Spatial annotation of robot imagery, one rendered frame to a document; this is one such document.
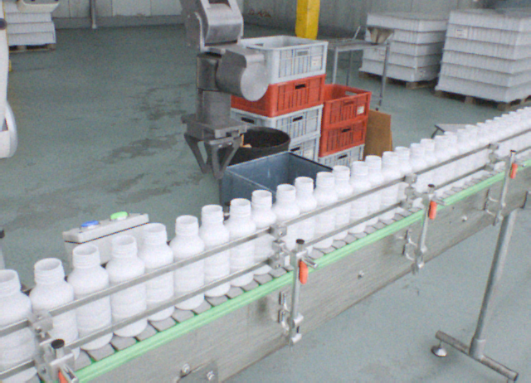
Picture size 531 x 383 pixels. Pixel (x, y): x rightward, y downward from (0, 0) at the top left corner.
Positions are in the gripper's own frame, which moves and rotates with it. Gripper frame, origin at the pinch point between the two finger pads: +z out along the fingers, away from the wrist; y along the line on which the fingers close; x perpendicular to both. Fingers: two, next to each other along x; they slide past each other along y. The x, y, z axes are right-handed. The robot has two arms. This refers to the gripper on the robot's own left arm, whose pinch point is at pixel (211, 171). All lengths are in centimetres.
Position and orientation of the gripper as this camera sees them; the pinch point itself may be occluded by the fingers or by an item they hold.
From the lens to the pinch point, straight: 92.0
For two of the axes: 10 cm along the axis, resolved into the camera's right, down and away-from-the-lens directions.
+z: -0.5, 9.2, 3.8
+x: -7.3, 2.2, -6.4
